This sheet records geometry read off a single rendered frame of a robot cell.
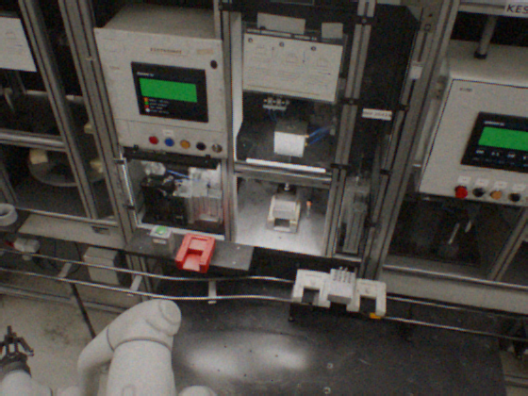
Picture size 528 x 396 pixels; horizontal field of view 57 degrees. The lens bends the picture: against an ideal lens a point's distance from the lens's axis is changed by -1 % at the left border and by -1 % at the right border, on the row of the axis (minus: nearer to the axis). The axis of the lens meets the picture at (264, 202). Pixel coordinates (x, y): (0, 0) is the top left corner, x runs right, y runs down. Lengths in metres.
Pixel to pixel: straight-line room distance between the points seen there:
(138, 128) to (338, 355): 1.20
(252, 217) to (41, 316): 1.54
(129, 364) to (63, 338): 1.97
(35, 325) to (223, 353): 1.45
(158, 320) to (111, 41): 0.93
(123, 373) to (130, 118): 0.99
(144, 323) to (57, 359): 1.87
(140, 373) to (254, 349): 1.02
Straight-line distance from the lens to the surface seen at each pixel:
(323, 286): 2.04
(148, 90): 1.71
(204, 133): 1.77
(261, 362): 2.07
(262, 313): 2.19
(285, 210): 2.11
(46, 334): 3.16
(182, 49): 1.62
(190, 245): 2.08
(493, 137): 1.68
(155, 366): 1.15
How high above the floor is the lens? 2.50
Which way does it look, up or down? 44 degrees down
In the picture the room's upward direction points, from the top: 2 degrees clockwise
